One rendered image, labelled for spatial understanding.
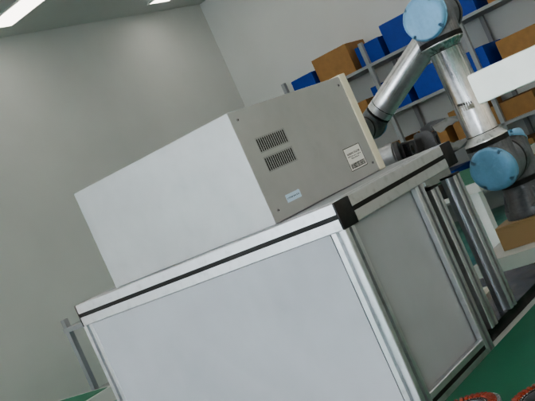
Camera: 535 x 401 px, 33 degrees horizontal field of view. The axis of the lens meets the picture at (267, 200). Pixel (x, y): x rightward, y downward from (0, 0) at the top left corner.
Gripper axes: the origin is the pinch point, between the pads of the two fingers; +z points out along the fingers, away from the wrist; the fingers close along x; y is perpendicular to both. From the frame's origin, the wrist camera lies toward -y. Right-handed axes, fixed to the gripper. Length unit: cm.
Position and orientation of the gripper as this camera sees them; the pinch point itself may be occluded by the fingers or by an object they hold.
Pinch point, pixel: (466, 128)
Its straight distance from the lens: 250.8
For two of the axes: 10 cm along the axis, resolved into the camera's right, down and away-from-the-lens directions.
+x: 3.6, 9.3, 0.0
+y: 3.1, -1.2, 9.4
